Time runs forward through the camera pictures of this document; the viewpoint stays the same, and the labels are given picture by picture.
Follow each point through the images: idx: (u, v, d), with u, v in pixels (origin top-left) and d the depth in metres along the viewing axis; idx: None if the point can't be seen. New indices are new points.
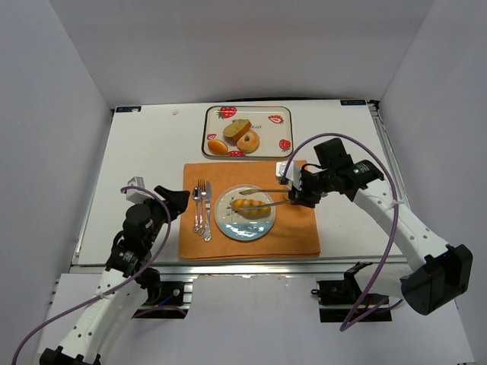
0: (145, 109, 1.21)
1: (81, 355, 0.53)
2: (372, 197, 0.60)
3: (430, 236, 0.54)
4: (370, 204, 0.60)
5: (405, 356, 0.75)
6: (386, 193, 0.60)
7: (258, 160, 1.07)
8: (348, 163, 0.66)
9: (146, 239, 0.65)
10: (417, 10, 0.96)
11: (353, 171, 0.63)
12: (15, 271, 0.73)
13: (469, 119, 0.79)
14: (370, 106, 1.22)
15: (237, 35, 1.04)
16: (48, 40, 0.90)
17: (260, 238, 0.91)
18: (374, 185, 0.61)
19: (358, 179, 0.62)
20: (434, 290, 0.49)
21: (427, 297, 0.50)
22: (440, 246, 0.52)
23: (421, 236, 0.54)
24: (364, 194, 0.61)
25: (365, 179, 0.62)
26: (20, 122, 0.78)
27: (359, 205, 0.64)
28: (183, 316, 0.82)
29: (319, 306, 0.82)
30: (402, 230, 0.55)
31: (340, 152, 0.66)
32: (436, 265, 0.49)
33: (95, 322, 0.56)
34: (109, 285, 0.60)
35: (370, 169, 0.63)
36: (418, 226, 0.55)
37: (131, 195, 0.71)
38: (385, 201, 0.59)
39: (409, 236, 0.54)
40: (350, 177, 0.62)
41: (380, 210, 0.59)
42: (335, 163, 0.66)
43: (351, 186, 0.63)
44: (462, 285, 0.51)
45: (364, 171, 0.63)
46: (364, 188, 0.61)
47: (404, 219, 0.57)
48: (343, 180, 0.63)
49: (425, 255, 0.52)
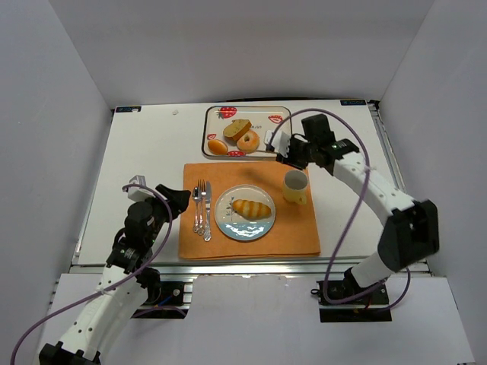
0: (145, 109, 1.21)
1: (81, 350, 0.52)
2: (347, 166, 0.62)
3: (397, 194, 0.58)
4: (346, 172, 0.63)
5: (405, 356, 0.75)
6: (359, 162, 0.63)
7: (257, 160, 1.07)
8: (332, 139, 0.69)
9: (147, 236, 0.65)
10: (416, 10, 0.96)
11: (332, 147, 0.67)
12: (15, 271, 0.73)
13: (469, 118, 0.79)
14: (370, 106, 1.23)
15: (237, 35, 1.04)
16: (49, 40, 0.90)
17: (260, 238, 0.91)
18: (350, 156, 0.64)
19: (335, 153, 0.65)
20: (402, 241, 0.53)
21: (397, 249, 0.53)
22: (406, 201, 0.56)
23: (389, 195, 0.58)
24: (340, 164, 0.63)
25: (342, 152, 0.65)
26: (20, 121, 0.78)
27: (338, 176, 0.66)
28: (183, 316, 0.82)
29: (319, 306, 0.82)
30: (372, 190, 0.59)
31: (324, 128, 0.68)
32: (403, 217, 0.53)
33: (96, 317, 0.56)
34: (109, 281, 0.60)
35: (348, 146, 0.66)
36: (386, 186, 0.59)
37: (132, 193, 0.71)
38: (358, 169, 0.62)
39: (379, 195, 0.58)
40: (329, 153, 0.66)
41: (354, 176, 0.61)
42: (319, 140, 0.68)
43: (330, 162, 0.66)
44: (432, 241, 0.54)
45: (342, 147, 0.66)
46: (340, 158, 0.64)
47: (374, 181, 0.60)
48: (323, 156, 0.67)
49: (393, 208, 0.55)
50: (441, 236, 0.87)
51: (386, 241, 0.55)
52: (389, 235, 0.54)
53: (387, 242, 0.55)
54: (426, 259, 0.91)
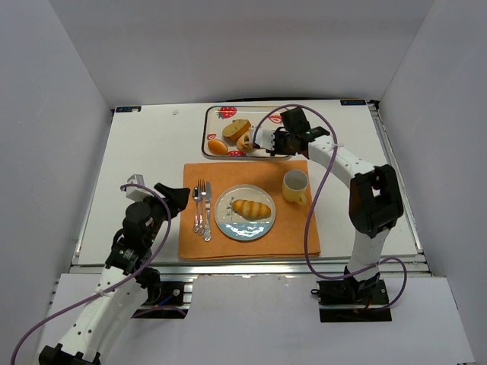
0: (145, 108, 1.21)
1: (81, 352, 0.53)
2: (319, 146, 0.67)
3: (361, 163, 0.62)
4: (318, 153, 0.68)
5: (405, 356, 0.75)
6: (329, 141, 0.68)
7: (257, 160, 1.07)
8: (307, 127, 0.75)
9: (146, 237, 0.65)
10: (417, 10, 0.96)
11: (307, 134, 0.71)
12: (14, 271, 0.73)
13: (469, 119, 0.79)
14: (370, 106, 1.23)
15: (237, 35, 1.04)
16: (48, 39, 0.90)
17: (260, 238, 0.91)
18: (322, 138, 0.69)
19: (307, 138, 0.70)
20: (365, 198, 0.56)
21: (361, 206, 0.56)
22: (368, 167, 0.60)
23: (354, 163, 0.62)
24: (313, 147, 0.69)
25: (316, 137, 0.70)
26: (20, 121, 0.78)
27: (313, 157, 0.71)
28: (183, 316, 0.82)
29: (319, 306, 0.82)
30: (338, 162, 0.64)
31: (300, 119, 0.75)
32: (364, 177, 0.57)
33: (95, 318, 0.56)
34: (109, 283, 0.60)
35: (320, 130, 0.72)
36: (351, 157, 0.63)
37: (131, 192, 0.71)
38: (328, 147, 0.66)
39: (345, 165, 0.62)
40: (302, 138, 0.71)
41: (324, 153, 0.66)
42: (294, 128, 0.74)
43: (305, 146, 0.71)
44: (396, 200, 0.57)
45: (313, 131, 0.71)
46: (313, 141, 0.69)
47: (342, 154, 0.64)
48: (299, 142, 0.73)
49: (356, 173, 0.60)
50: (441, 236, 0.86)
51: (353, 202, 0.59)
52: (354, 195, 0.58)
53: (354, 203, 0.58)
54: (426, 258, 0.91)
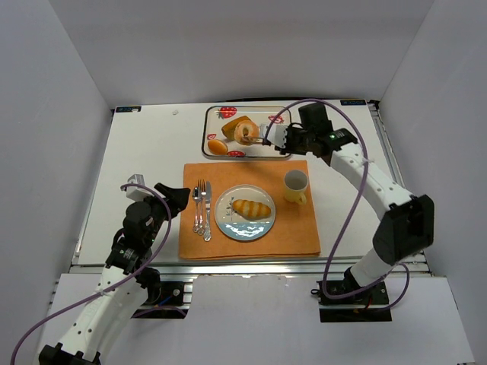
0: (145, 109, 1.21)
1: (81, 351, 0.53)
2: (346, 158, 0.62)
3: (395, 188, 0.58)
4: (344, 164, 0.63)
5: (405, 356, 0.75)
6: (358, 153, 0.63)
7: (258, 160, 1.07)
8: (329, 128, 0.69)
9: (146, 236, 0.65)
10: (416, 10, 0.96)
11: (329, 138, 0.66)
12: (14, 271, 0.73)
13: (468, 118, 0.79)
14: (370, 106, 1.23)
15: (237, 34, 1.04)
16: (48, 39, 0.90)
17: (260, 238, 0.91)
18: (348, 147, 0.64)
19: (332, 144, 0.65)
20: (398, 233, 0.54)
21: (393, 241, 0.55)
22: (404, 195, 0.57)
23: (387, 188, 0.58)
24: (338, 156, 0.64)
25: (341, 143, 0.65)
26: (20, 121, 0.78)
27: (335, 166, 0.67)
28: (183, 316, 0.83)
29: (319, 306, 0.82)
30: (370, 185, 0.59)
31: (322, 118, 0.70)
32: (400, 210, 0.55)
33: (95, 318, 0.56)
34: (109, 282, 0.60)
35: (346, 136, 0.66)
36: (384, 180, 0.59)
37: (131, 192, 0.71)
38: (357, 160, 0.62)
39: (377, 189, 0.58)
40: (326, 142, 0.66)
41: (352, 169, 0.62)
42: (316, 128, 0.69)
43: (327, 150, 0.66)
44: (426, 233, 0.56)
45: (339, 137, 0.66)
46: (338, 150, 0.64)
47: (374, 174, 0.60)
48: (320, 145, 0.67)
49: (391, 204, 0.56)
50: (442, 236, 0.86)
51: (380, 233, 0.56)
52: (385, 226, 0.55)
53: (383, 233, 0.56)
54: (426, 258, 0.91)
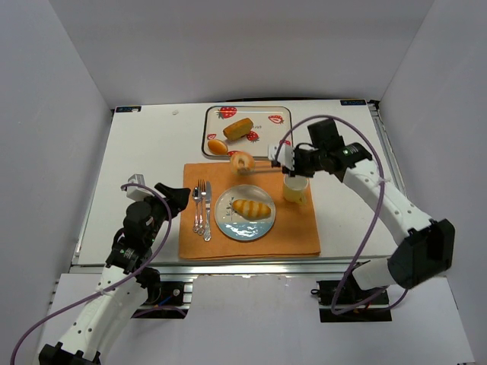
0: (145, 109, 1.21)
1: (81, 350, 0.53)
2: (361, 176, 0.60)
3: (414, 211, 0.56)
4: (358, 182, 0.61)
5: (405, 356, 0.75)
6: (373, 172, 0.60)
7: (258, 160, 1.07)
8: (341, 144, 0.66)
9: (146, 236, 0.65)
10: (416, 10, 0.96)
11: (342, 153, 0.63)
12: (14, 271, 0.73)
13: (468, 118, 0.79)
14: (370, 106, 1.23)
15: (237, 34, 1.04)
16: (48, 39, 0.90)
17: (260, 238, 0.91)
18: (363, 164, 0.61)
19: (347, 159, 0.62)
20: (416, 263, 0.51)
21: (410, 270, 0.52)
22: (423, 220, 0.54)
23: (405, 211, 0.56)
24: (352, 173, 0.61)
25: (355, 159, 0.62)
26: (20, 121, 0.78)
27: (348, 184, 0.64)
28: (183, 316, 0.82)
29: (319, 306, 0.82)
30: (388, 207, 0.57)
31: (332, 134, 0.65)
32: (419, 237, 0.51)
33: (95, 318, 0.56)
34: (109, 281, 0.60)
35: (360, 151, 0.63)
36: (402, 203, 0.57)
37: (131, 192, 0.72)
38: (372, 179, 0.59)
39: (394, 212, 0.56)
40: (339, 158, 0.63)
41: (367, 188, 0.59)
42: (326, 144, 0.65)
43: (341, 167, 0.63)
44: (446, 258, 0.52)
45: (353, 152, 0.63)
46: (352, 166, 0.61)
47: (389, 195, 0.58)
48: (332, 160, 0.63)
49: (409, 228, 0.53)
50: None
51: (397, 258, 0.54)
52: (402, 255, 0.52)
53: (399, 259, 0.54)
54: None
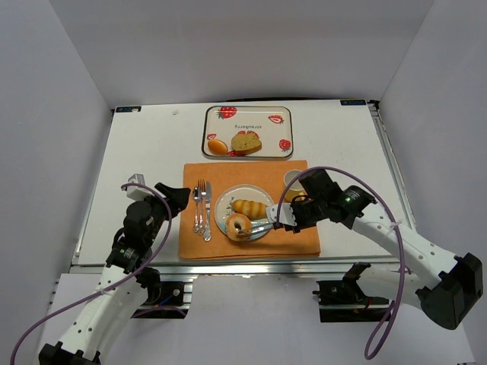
0: (145, 109, 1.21)
1: (81, 350, 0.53)
2: (372, 223, 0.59)
3: (436, 252, 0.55)
4: (370, 230, 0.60)
5: (405, 356, 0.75)
6: (383, 216, 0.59)
7: (258, 160, 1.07)
8: (338, 189, 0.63)
9: (146, 236, 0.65)
10: (416, 10, 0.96)
11: (345, 201, 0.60)
12: (15, 270, 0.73)
13: (468, 118, 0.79)
14: (370, 106, 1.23)
15: (237, 34, 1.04)
16: (48, 39, 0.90)
17: (259, 238, 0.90)
18: (370, 209, 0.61)
19: (352, 208, 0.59)
20: (456, 306, 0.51)
21: (451, 312, 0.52)
22: (449, 260, 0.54)
23: (429, 254, 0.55)
24: (362, 221, 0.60)
25: (358, 205, 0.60)
26: (20, 121, 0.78)
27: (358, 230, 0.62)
28: (183, 316, 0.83)
29: (319, 306, 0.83)
30: (410, 252, 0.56)
31: (326, 182, 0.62)
32: (453, 280, 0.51)
33: (96, 317, 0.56)
34: (109, 281, 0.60)
35: (361, 195, 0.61)
36: (422, 244, 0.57)
37: (131, 192, 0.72)
38: (384, 224, 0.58)
39: (418, 257, 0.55)
40: (344, 207, 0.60)
41: (382, 234, 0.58)
42: (325, 194, 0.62)
43: (348, 216, 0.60)
44: (479, 291, 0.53)
45: (355, 198, 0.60)
46: (361, 215, 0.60)
47: (407, 238, 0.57)
48: (337, 211, 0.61)
49: (440, 273, 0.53)
50: (441, 236, 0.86)
51: (434, 303, 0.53)
52: (439, 300, 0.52)
53: (435, 303, 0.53)
54: None
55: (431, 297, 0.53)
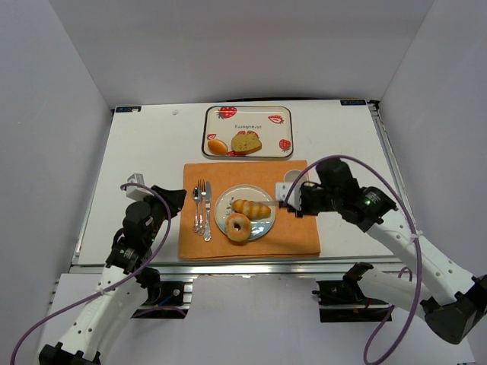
0: (145, 109, 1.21)
1: (81, 351, 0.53)
2: (390, 232, 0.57)
3: (454, 269, 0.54)
4: (388, 238, 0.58)
5: (404, 357, 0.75)
6: (402, 225, 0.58)
7: (258, 160, 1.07)
8: (358, 188, 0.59)
9: (146, 236, 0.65)
10: (416, 10, 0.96)
11: (364, 203, 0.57)
12: (15, 270, 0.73)
13: (468, 118, 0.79)
14: (370, 106, 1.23)
15: (237, 34, 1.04)
16: (48, 39, 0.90)
17: (260, 238, 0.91)
18: (389, 217, 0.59)
19: (372, 212, 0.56)
20: (465, 326, 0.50)
21: (457, 331, 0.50)
22: (466, 280, 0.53)
23: (447, 272, 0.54)
24: (381, 228, 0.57)
25: (378, 210, 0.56)
26: (20, 121, 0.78)
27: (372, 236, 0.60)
28: (183, 316, 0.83)
29: (319, 306, 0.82)
30: (428, 268, 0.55)
31: (348, 177, 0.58)
32: (467, 302, 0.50)
33: (95, 318, 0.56)
34: (109, 281, 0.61)
35: (382, 198, 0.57)
36: (441, 260, 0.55)
37: (131, 192, 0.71)
38: (404, 234, 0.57)
39: (436, 274, 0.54)
40: (362, 211, 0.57)
41: (400, 245, 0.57)
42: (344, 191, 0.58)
43: (364, 220, 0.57)
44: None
45: (375, 201, 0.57)
46: (380, 222, 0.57)
47: (426, 252, 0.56)
48: (354, 211, 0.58)
49: (456, 293, 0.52)
50: (441, 236, 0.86)
51: (439, 317, 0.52)
52: (447, 317, 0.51)
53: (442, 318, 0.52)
54: None
55: (439, 312, 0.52)
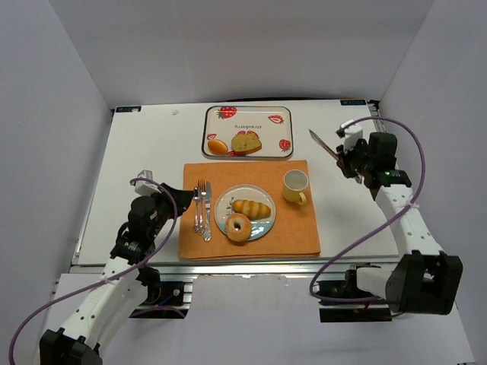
0: (145, 109, 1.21)
1: (83, 336, 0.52)
2: (389, 195, 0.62)
3: (428, 238, 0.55)
4: (386, 201, 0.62)
5: (404, 357, 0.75)
6: (404, 195, 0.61)
7: (258, 160, 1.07)
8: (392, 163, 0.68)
9: (150, 230, 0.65)
10: (416, 10, 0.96)
11: (385, 173, 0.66)
12: (15, 270, 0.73)
13: (468, 118, 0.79)
14: (370, 106, 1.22)
15: (237, 34, 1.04)
16: (48, 39, 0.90)
17: (260, 238, 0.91)
18: (399, 188, 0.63)
19: (386, 179, 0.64)
20: (412, 277, 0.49)
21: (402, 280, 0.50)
22: (433, 249, 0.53)
23: (418, 236, 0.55)
24: (385, 191, 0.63)
25: (393, 182, 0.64)
26: (20, 121, 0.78)
27: (378, 201, 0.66)
28: (182, 316, 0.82)
29: (319, 306, 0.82)
30: (402, 225, 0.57)
31: (389, 152, 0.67)
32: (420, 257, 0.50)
33: (98, 306, 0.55)
34: (113, 271, 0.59)
35: (401, 177, 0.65)
36: (420, 227, 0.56)
37: (139, 187, 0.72)
38: (400, 201, 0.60)
39: (406, 232, 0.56)
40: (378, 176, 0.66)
41: (391, 206, 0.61)
42: (378, 159, 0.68)
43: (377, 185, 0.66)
44: (444, 298, 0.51)
45: (394, 176, 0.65)
46: (387, 186, 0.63)
47: (410, 217, 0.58)
48: (373, 176, 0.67)
49: (413, 249, 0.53)
50: (441, 236, 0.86)
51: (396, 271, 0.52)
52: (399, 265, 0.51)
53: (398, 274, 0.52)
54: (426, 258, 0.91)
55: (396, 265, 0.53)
